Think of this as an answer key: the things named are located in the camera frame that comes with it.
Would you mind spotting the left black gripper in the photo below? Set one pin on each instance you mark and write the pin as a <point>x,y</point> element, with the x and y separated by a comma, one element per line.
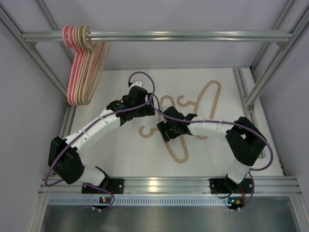
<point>147,106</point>

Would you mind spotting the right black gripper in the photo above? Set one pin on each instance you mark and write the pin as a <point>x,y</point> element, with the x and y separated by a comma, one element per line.
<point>163,129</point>

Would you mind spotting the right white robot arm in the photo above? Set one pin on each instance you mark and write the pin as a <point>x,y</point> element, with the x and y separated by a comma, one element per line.
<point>244,139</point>

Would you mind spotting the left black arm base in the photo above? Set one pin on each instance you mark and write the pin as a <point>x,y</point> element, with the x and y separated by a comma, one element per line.
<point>116,184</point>

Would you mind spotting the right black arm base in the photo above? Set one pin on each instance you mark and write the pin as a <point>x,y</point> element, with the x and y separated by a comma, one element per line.
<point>222,184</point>

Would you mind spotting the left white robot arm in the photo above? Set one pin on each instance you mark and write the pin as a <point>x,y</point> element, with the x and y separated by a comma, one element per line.
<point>66,154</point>

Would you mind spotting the aluminium hanging rail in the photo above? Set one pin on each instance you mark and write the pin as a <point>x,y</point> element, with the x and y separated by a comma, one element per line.
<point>264,36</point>

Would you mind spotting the front aluminium rail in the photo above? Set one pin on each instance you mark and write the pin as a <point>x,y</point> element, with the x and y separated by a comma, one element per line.
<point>264,185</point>

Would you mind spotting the grey slotted cable duct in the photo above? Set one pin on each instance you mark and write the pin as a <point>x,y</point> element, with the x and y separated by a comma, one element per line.
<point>142,201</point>

